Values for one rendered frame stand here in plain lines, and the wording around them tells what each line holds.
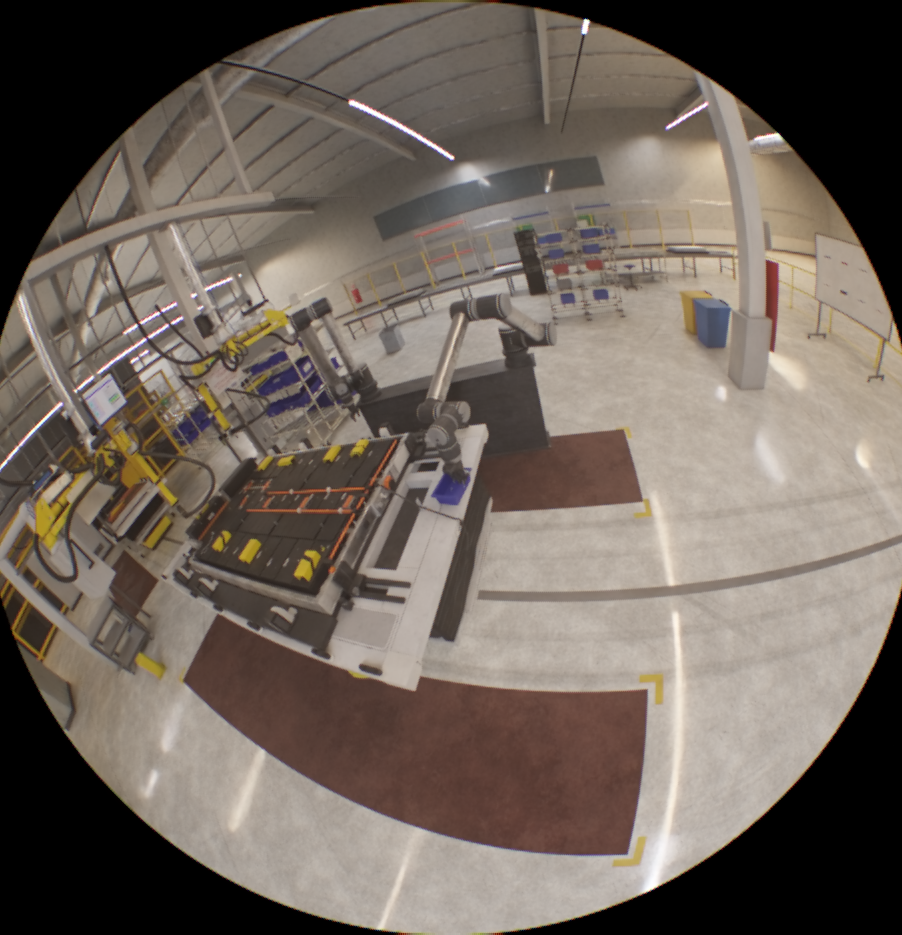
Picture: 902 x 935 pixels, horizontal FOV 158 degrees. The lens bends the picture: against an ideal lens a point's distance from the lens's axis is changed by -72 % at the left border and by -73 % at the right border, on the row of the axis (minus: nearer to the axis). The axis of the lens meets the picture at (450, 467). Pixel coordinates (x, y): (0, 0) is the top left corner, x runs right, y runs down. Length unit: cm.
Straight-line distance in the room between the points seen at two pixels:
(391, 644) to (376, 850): 149
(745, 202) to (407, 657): 457
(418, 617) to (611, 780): 139
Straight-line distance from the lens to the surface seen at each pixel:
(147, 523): 726
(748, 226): 417
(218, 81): 878
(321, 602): 155
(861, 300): 680
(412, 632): 142
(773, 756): 238
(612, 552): 244
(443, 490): 183
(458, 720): 213
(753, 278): 424
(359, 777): 238
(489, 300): 198
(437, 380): 178
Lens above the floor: 202
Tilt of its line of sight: 36 degrees down
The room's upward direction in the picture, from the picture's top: 23 degrees counter-clockwise
